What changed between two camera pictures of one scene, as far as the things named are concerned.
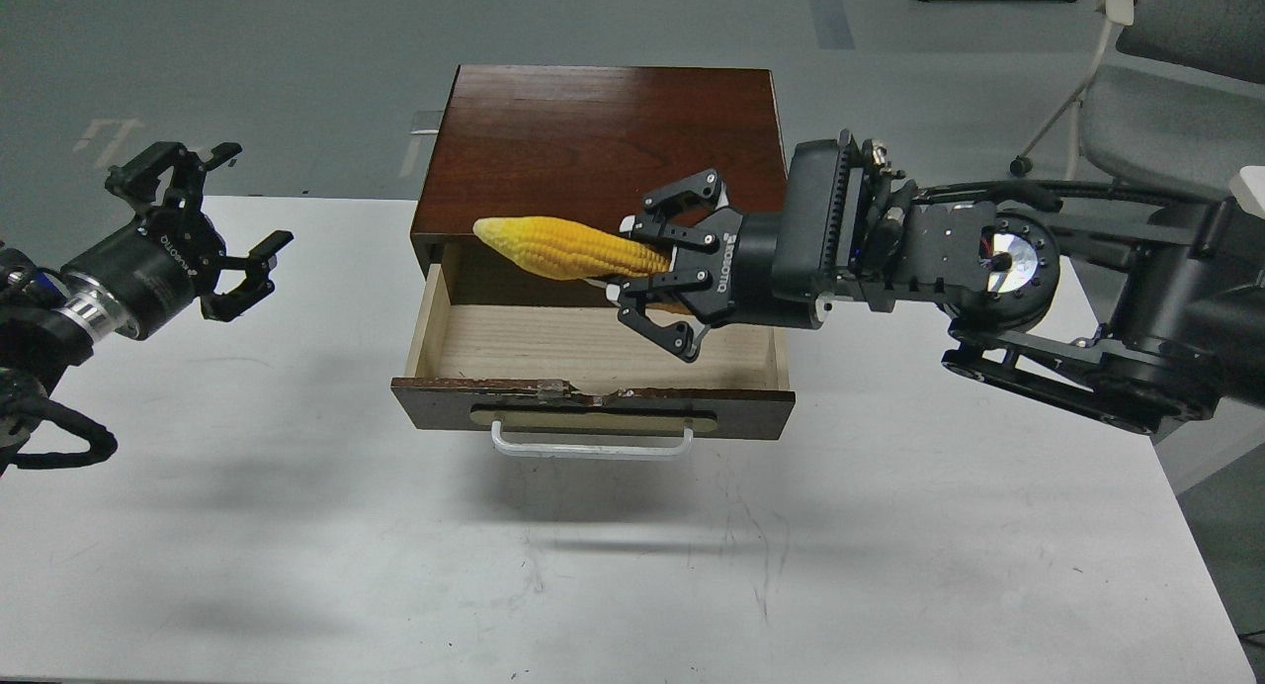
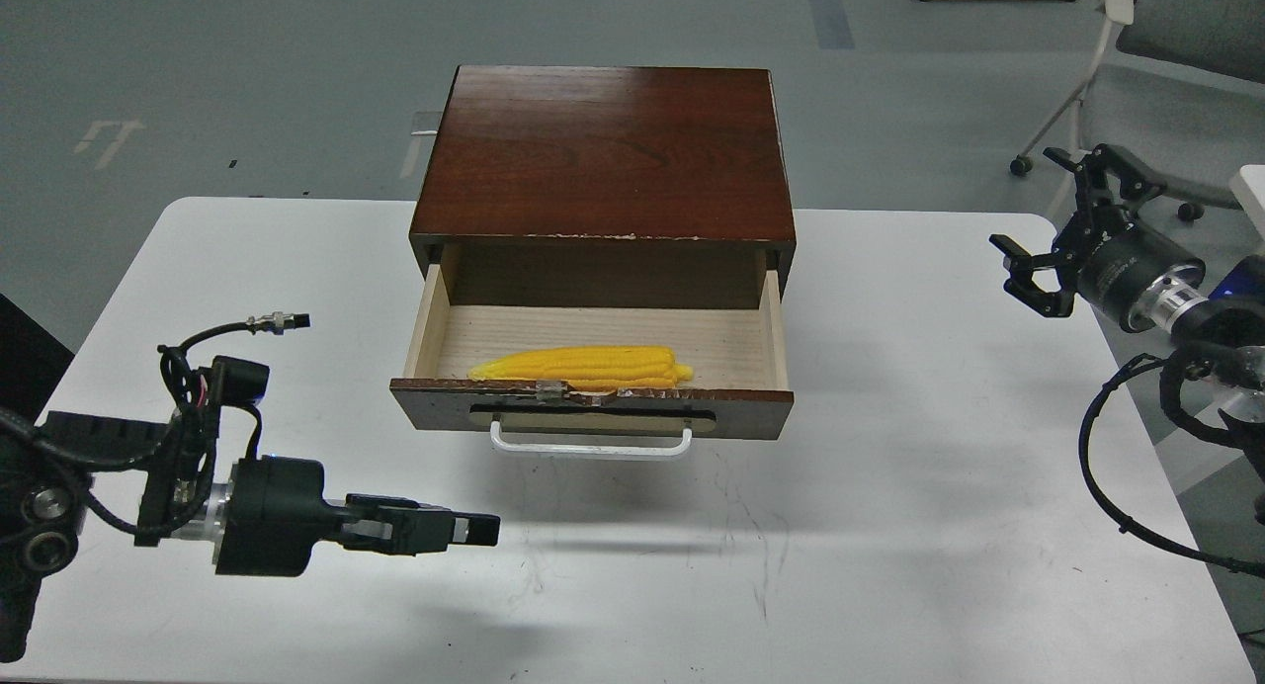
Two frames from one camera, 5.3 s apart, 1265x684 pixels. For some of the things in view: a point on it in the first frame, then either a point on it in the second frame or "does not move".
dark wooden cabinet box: [582, 141] does not move
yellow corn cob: [554, 248] → [592, 370]
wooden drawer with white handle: [548, 368] does not move
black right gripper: [144, 281] → [1113, 260]
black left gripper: [773, 270] → [276, 512]
